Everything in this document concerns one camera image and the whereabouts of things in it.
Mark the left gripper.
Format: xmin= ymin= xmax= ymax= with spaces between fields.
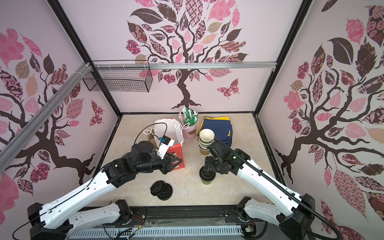
xmin=136 ymin=151 xmax=183 ymax=175

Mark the black coffee cup lid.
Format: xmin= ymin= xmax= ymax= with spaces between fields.
xmin=158 ymin=183 xmax=173 ymax=201
xmin=150 ymin=181 xmax=166 ymax=196
xmin=199 ymin=166 xmax=216 ymax=179

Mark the green paper coffee cup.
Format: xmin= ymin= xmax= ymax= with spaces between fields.
xmin=201 ymin=178 xmax=215 ymax=185

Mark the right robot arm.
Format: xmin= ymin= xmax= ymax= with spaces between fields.
xmin=202 ymin=140 xmax=315 ymax=240

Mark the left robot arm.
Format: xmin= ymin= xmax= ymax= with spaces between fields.
xmin=28 ymin=141 xmax=183 ymax=240

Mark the brown cardboard cup carrier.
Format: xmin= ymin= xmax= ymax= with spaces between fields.
xmin=148 ymin=134 xmax=158 ymax=149

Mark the blue napkin stack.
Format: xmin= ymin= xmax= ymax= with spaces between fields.
xmin=199 ymin=118 xmax=234 ymax=147

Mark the red white paper gift bag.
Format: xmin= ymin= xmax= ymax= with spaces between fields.
xmin=154 ymin=118 xmax=185 ymax=170

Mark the stack of green paper cups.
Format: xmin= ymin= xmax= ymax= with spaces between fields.
xmin=199 ymin=129 xmax=215 ymax=156

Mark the yellow napkin stack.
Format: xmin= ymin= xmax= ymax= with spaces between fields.
xmin=204 ymin=117 xmax=230 ymax=121

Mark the pink cup of straws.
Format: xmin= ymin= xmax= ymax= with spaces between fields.
xmin=179 ymin=107 xmax=199 ymax=141

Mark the aluminium crossbar back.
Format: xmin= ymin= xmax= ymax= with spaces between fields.
xmin=94 ymin=62 xmax=277 ymax=70

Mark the aluminium bar left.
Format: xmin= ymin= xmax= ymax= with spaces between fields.
xmin=1 ymin=63 xmax=92 ymax=173

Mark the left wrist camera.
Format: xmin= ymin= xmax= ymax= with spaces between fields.
xmin=156 ymin=135 xmax=175 ymax=160

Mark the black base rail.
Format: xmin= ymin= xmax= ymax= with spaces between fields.
xmin=55 ymin=204 xmax=316 ymax=240

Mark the white slotted cable duct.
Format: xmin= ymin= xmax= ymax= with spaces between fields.
xmin=69 ymin=226 xmax=243 ymax=240

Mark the black wire basket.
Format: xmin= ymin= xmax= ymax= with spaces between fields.
xmin=83 ymin=60 xmax=154 ymax=93

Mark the black corrugated cable hose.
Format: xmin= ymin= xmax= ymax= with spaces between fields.
xmin=209 ymin=139 xmax=343 ymax=240

